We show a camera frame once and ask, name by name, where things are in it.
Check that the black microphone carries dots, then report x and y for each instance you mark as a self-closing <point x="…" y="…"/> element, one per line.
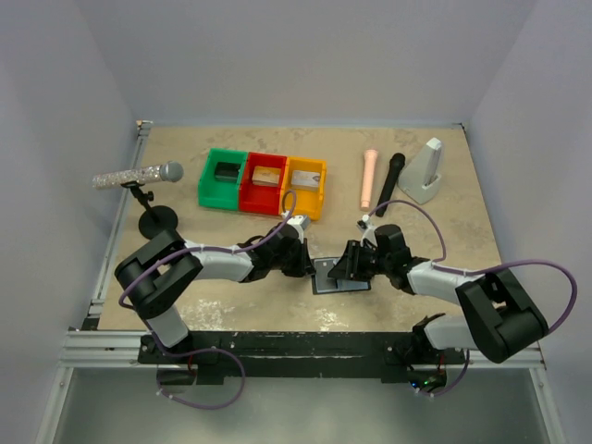
<point x="395" y="166"/>

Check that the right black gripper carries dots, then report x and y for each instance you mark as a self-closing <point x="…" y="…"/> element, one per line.
<point x="349" y="265"/>

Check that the glitter silver microphone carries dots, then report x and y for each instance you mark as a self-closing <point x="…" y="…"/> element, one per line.
<point x="168" y="172"/>

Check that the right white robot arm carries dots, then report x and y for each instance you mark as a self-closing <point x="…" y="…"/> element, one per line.
<point x="499" y="318"/>

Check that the red plastic bin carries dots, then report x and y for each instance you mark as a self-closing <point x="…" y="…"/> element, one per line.
<point x="262" y="196"/>

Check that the aluminium frame rail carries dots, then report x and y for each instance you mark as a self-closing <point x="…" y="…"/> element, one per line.
<point x="84" y="346"/>

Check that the card in red bin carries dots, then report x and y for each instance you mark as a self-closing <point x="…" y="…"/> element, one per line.
<point x="266" y="176"/>

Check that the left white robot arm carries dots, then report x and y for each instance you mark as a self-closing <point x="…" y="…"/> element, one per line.
<point x="156" y="275"/>

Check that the yellow plastic bin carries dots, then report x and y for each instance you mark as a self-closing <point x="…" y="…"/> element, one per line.
<point x="309" y="198"/>

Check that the grey wedge stand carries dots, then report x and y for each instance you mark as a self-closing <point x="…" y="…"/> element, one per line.
<point x="421" y="179"/>

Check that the pink microphone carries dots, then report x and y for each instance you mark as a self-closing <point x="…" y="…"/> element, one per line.
<point x="370" y="157"/>

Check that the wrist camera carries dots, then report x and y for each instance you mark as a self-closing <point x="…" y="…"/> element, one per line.
<point x="299" y="222"/>
<point x="367" y="228"/>

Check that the grey credit card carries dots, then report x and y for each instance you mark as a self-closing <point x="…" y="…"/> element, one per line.
<point x="322" y="282"/>

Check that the black item in green bin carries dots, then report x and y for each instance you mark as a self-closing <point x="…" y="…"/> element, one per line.
<point x="227" y="171"/>

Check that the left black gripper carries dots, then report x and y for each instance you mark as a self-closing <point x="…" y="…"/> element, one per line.
<point x="304" y="265"/>

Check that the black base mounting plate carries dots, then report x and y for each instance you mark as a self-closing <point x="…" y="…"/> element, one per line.
<point x="386" y="356"/>

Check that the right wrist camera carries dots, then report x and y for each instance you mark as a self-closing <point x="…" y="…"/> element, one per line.
<point x="367" y="228"/>

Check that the silver card in yellow bin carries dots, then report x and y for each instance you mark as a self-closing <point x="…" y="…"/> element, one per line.
<point x="305" y="180"/>

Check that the green plastic bin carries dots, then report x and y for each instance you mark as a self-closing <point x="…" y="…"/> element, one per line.
<point x="220" y="181"/>

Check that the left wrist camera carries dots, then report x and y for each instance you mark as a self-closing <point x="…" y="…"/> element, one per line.
<point x="299" y="222"/>

